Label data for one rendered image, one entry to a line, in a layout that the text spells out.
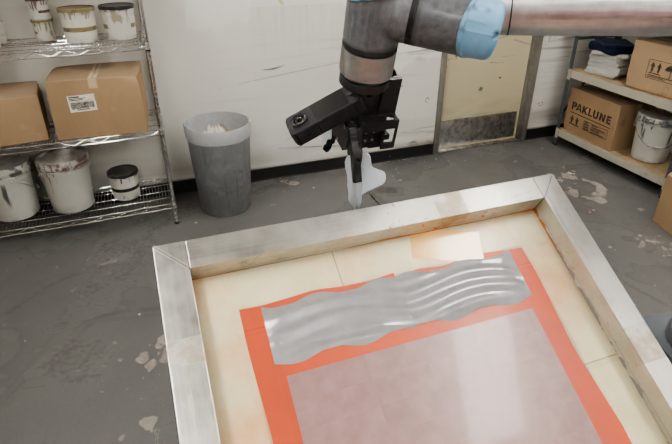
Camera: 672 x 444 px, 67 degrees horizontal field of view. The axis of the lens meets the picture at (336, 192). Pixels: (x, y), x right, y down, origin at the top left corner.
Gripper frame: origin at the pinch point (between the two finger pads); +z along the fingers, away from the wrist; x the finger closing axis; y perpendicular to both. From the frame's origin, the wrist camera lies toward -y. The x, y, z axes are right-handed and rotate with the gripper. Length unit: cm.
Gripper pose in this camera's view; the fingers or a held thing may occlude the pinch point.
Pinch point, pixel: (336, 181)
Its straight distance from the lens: 84.7
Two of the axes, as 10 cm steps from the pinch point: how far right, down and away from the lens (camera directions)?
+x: -3.3, -6.7, 6.6
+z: -1.0, 7.2, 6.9
